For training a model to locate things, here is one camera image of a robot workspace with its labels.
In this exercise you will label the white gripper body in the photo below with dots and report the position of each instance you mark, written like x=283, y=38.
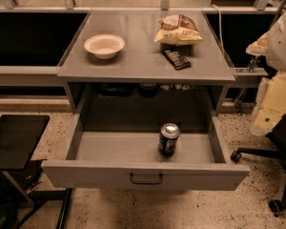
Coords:
x=283, y=45

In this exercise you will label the blue pepsi can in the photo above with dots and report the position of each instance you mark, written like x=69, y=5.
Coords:
x=169, y=134

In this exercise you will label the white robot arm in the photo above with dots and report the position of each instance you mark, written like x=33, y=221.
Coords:
x=278, y=60

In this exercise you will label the grey cabinet counter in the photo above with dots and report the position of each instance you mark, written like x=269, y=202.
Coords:
x=141, y=60

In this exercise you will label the grey open top drawer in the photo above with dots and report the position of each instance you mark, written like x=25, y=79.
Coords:
x=113, y=136

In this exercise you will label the yellow chip bag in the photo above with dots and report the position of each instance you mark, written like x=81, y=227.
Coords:
x=179, y=30

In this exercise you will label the dark chocolate bar wrapper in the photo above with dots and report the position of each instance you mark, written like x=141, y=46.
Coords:
x=178, y=60

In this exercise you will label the white paper bowl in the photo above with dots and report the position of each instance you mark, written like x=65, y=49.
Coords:
x=104, y=46

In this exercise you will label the black drawer handle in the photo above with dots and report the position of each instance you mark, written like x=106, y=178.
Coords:
x=146, y=180

